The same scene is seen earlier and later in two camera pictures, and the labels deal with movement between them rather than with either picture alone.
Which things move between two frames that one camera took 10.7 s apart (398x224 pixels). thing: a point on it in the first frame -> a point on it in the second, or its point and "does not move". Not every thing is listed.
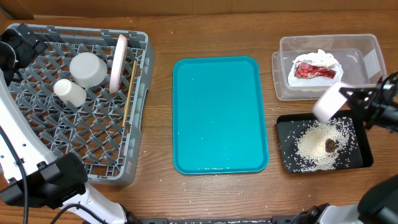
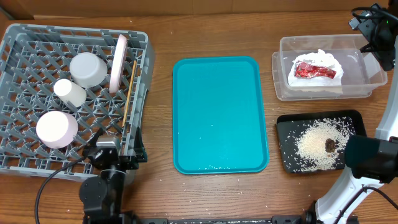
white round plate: x=119 y=64 does not move
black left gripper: x=27 y=53 -> x=132 y=162
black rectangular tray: x=305 y=145 does not move
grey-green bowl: x=87 y=70 does not move
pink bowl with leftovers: x=329 y=103 -> x=56 y=129
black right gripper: x=376 y=102 -> x=364 y=22
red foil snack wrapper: x=305 y=70 does not move
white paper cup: x=70 y=92 does not move
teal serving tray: x=218 y=119 does not move
